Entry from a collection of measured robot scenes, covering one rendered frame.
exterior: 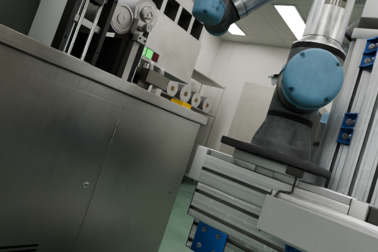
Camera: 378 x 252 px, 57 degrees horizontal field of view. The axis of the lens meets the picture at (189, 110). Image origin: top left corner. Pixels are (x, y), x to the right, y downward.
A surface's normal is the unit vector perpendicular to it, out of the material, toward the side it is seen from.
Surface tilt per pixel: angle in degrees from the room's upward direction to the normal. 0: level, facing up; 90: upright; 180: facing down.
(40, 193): 90
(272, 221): 90
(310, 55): 97
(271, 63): 90
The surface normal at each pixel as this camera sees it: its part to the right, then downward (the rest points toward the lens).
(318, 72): -0.18, 0.00
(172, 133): 0.78, 0.22
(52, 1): -0.54, -0.24
